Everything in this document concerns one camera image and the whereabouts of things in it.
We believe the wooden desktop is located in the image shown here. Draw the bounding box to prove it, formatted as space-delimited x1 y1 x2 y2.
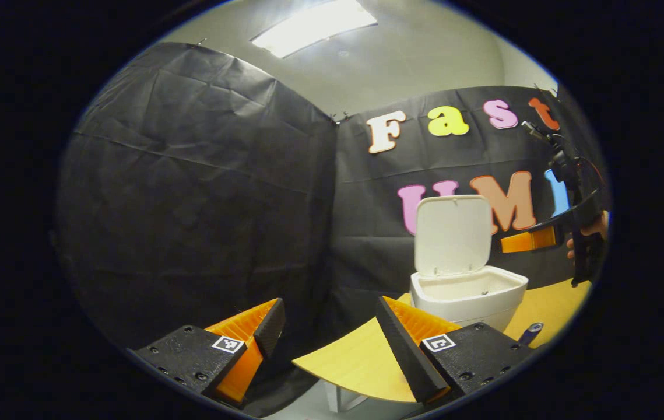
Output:
292 279 593 403

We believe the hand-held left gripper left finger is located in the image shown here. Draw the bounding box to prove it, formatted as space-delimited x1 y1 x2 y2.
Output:
133 298 287 409

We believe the ceiling light panel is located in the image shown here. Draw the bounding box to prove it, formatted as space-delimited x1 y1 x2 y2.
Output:
250 0 378 59

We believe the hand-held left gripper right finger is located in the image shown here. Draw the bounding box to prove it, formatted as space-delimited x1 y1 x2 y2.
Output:
374 296 536 406

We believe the white desktop garbage bin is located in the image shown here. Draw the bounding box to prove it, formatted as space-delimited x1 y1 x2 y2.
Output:
410 195 529 333

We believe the white desk leg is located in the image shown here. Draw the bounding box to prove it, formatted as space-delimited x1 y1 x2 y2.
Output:
325 380 369 413

